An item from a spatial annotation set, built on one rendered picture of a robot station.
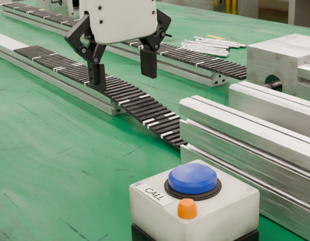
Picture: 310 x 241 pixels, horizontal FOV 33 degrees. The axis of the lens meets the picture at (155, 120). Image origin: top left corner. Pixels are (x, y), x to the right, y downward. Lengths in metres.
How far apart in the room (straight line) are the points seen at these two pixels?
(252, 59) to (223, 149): 0.24
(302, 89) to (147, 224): 0.33
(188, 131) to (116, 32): 0.20
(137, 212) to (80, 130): 0.29
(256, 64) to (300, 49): 0.06
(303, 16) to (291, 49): 1.81
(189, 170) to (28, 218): 0.18
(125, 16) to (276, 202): 0.34
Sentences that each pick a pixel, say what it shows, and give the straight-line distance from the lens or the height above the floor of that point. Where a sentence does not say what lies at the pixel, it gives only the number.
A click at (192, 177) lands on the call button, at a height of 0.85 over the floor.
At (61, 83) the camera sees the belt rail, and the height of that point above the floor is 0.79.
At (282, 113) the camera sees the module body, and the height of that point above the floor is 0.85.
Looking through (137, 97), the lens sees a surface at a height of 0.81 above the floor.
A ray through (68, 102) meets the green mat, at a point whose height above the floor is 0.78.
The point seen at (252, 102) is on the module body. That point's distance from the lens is 0.59.
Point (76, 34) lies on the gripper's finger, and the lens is 0.70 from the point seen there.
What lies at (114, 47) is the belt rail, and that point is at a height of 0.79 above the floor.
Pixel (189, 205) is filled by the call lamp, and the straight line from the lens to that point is 0.40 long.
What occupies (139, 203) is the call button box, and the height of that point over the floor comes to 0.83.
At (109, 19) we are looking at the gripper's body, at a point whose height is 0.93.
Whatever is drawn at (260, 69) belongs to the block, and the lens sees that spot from 0.74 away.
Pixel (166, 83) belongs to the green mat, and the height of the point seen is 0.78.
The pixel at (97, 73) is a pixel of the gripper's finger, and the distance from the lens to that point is 0.72.
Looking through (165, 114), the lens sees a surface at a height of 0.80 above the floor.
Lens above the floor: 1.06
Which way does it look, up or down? 22 degrees down
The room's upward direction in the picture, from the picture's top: 3 degrees counter-clockwise
